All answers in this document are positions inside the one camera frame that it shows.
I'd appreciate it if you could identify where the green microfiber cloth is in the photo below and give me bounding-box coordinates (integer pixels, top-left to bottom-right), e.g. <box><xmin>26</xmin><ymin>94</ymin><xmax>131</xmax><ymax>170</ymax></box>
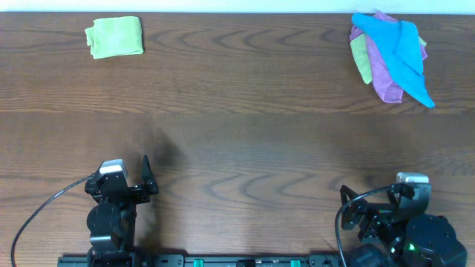
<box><xmin>85</xmin><ymin>16</ymin><xmax>144</xmax><ymax>59</ymax></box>

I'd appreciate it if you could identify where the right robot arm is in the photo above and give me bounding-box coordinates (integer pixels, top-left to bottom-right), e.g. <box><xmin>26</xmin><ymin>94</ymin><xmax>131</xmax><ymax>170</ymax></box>
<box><xmin>335</xmin><ymin>182</ymin><xmax>468</xmax><ymax>267</ymax></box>

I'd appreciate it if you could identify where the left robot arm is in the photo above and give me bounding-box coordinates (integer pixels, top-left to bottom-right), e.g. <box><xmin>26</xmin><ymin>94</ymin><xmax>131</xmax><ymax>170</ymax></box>
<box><xmin>85</xmin><ymin>155</ymin><xmax>159</xmax><ymax>266</ymax></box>

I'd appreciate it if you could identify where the blue microfiber cloth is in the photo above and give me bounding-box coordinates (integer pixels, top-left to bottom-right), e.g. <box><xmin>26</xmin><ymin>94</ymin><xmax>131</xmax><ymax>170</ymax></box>
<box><xmin>351</xmin><ymin>12</ymin><xmax>436</xmax><ymax>109</ymax></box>

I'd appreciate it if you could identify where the left black cable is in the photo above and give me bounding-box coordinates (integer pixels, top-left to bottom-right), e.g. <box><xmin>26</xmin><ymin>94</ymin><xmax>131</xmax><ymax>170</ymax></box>
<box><xmin>10</xmin><ymin>174</ymin><xmax>94</xmax><ymax>267</ymax></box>

